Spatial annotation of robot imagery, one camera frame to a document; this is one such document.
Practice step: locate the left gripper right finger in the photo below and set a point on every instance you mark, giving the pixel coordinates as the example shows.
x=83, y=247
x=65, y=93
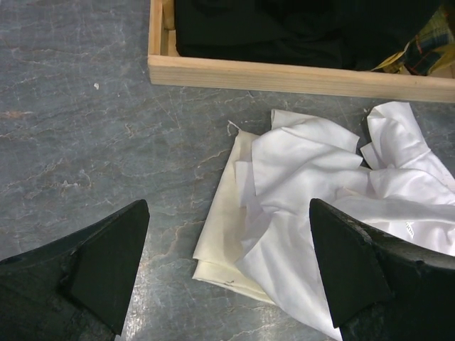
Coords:
x=380, y=287

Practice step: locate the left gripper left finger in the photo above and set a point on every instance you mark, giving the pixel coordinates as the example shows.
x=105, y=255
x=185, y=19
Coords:
x=77, y=287

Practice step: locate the white shirt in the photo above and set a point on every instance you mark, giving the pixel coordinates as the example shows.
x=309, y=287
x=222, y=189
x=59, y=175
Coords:
x=395, y=183

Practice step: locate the yellow plaid shirt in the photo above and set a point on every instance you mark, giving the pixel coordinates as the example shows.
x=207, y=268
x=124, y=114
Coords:
x=431, y=50

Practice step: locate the black hanging shirt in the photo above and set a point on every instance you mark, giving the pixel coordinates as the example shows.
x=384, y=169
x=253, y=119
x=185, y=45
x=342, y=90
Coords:
x=347, y=35

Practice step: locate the cream folded cloth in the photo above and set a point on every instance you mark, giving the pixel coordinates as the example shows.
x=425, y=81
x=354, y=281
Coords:
x=218, y=246

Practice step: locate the wooden clothes rack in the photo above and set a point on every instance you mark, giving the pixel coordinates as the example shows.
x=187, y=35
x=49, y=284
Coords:
x=166, y=67

